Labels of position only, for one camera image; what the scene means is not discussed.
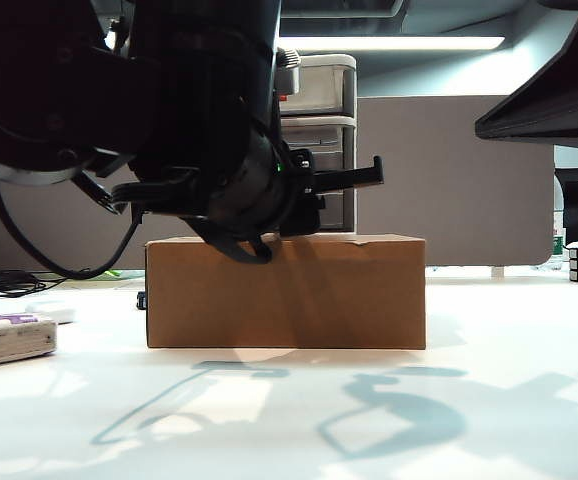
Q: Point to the white plastic drawer cabinet frame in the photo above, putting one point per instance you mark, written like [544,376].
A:
[329,60]

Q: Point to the green flat object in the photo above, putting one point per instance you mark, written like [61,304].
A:
[113,274]

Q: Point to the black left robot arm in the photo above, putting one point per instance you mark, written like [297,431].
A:
[69,75]

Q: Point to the brown cardboard box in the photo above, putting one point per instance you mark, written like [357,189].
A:
[319,300]

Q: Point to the clear bottle green label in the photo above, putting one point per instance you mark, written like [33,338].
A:
[558,244]

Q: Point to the white partition foot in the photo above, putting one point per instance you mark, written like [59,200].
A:
[497,272]

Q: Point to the purple white napkin pack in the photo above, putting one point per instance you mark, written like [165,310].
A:
[9,342]

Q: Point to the ceiling light strip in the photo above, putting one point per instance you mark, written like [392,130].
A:
[394,43]

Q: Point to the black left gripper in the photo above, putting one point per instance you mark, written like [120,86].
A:
[289,200]

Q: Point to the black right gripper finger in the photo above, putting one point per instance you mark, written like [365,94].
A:
[559,100]

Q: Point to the small blue black object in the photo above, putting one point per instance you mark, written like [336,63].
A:
[142,301]

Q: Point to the white earbuds case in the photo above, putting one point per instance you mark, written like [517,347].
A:
[61,312]

